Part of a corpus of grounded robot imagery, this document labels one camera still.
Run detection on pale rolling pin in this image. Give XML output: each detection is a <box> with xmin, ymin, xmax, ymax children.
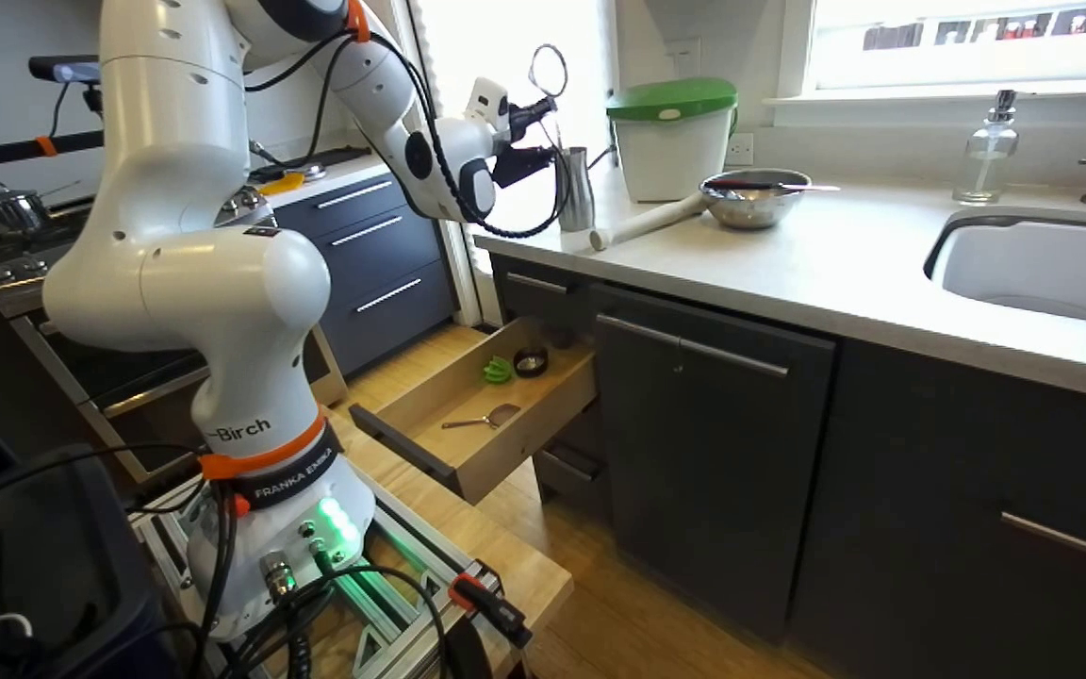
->
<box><xmin>584</xmin><ymin>188</ymin><xmax>712</xmax><ymax>256</ymax></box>

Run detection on black boom bar orange tape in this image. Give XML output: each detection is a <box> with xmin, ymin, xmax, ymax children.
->
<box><xmin>0</xmin><ymin>81</ymin><xmax>111</xmax><ymax>198</ymax></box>

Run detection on white container green lid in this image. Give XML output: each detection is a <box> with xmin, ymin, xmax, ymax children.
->
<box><xmin>605</xmin><ymin>77</ymin><xmax>745</xmax><ymax>207</ymax></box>

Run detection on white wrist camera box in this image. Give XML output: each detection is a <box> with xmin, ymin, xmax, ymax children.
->
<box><xmin>463</xmin><ymin>77</ymin><xmax>518</xmax><ymax>127</ymax></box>

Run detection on grey camera on mount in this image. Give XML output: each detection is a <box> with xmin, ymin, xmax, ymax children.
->
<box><xmin>26</xmin><ymin>53</ymin><xmax>106</xmax><ymax>86</ymax></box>

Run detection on aluminium base frame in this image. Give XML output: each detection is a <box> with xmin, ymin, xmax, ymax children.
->
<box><xmin>131</xmin><ymin>477</ymin><xmax>503</xmax><ymax>679</ymax></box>

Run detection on kitchen window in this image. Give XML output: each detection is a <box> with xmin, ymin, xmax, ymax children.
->
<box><xmin>775</xmin><ymin>0</ymin><xmax>1086</xmax><ymax>106</ymax></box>

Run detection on small metal mesh strainer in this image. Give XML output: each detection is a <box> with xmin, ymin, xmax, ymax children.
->
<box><xmin>438</xmin><ymin>401</ymin><xmax>525</xmax><ymax>435</ymax></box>

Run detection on wooden drawer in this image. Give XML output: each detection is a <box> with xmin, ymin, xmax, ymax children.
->
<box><xmin>348</xmin><ymin>312</ymin><xmax>601</xmax><ymax>511</ymax></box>

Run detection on silver cabinet handle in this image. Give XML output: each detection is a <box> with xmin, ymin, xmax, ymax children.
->
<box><xmin>996</xmin><ymin>511</ymin><xmax>1086</xmax><ymax>583</ymax></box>
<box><xmin>591</xmin><ymin>310</ymin><xmax>797</xmax><ymax>383</ymax></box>

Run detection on metal kettle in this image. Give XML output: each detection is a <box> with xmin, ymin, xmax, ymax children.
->
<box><xmin>0</xmin><ymin>179</ymin><xmax>55</xmax><ymax>239</ymax></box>

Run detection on silver metal cup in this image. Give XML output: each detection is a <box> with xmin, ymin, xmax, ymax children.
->
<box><xmin>551</xmin><ymin>140</ymin><xmax>620</xmax><ymax>239</ymax></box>

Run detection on dark kitchen stove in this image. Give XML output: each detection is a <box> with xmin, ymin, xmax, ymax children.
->
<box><xmin>0</xmin><ymin>186</ymin><xmax>217</xmax><ymax>493</ymax></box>

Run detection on black bin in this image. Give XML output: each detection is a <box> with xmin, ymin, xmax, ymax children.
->
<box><xmin>0</xmin><ymin>438</ymin><xmax>183</xmax><ymax>679</ymax></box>

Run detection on kitchen sink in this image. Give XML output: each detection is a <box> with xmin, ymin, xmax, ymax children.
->
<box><xmin>919</xmin><ymin>205</ymin><xmax>1086</xmax><ymax>337</ymax></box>

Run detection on red black clamp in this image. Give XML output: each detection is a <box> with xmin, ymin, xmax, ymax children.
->
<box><xmin>451</xmin><ymin>570</ymin><xmax>535</xmax><ymax>654</ymax></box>

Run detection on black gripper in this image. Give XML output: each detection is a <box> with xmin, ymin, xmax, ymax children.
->
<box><xmin>486</xmin><ymin>96</ymin><xmax>565</xmax><ymax>194</ymax></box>

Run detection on metal bowl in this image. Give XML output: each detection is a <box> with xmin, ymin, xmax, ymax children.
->
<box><xmin>702</xmin><ymin>168</ymin><xmax>814</xmax><ymax>233</ymax></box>

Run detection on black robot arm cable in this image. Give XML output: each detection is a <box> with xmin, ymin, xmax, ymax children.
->
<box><xmin>242</xmin><ymin>23</ymin><xmax>569</xmax><ymax>243</ymax></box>

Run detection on large metal mesh strainer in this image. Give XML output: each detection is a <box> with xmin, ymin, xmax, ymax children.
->
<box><xmin>525</xmin><ymin>41</ymin><xmax>574</xmax><ymax>136</ymax></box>

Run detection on door with white blinds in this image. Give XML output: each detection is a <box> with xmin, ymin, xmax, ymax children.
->
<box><xmin>407</xmin><ymin>0</ymin><xmax>624</xmax><ymax>326</ymax></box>

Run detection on black base cable bundle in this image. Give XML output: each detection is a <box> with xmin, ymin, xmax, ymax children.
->
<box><xmin>183</xmin><ymin>488</ymin><xmax>461</xmax><ymax>679</ymax></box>

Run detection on clear soap dispenser bottle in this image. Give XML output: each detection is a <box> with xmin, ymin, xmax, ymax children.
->
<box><xmin>950</xmin><ymin>86</ymin><xmax>1025</xmax><ymax>212</ymax></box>

